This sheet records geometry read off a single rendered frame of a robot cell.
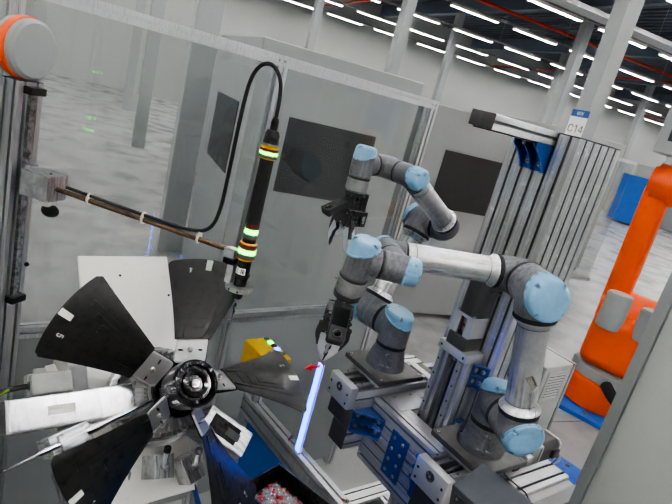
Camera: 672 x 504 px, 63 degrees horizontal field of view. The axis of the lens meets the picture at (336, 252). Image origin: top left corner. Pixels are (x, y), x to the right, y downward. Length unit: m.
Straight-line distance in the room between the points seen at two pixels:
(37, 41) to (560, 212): 1.57
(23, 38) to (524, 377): 1.56
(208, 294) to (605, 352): 3.97
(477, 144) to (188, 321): 4.27
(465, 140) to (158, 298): 4.05
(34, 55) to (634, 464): 2.66
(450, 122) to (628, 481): 3.42
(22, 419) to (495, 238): 1.48
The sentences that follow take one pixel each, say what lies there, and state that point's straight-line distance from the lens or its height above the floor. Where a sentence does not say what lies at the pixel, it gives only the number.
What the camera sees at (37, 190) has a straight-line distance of 1.66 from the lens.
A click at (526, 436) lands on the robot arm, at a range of 1.66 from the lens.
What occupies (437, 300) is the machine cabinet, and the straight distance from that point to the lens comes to 5.79.
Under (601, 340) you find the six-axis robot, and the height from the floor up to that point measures 0.62.
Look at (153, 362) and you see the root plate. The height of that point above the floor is 1.24.
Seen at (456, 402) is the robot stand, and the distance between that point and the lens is 2.03.
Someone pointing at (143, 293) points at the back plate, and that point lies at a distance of 1.72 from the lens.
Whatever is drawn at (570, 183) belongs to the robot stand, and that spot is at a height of 1.89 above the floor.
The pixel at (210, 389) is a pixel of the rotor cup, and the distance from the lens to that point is 1.44.
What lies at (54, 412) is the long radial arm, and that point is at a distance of 1.49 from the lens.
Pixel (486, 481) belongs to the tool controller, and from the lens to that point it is 1.37.
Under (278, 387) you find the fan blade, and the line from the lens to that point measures 1.58.
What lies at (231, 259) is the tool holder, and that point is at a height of 1.53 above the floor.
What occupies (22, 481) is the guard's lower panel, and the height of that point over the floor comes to 0.36.
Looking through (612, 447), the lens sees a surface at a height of 0.82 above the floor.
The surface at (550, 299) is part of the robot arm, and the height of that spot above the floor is 1.62.
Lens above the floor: 1.97
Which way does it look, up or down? 16 degrees down
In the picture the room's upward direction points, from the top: 15 degrees clockwise
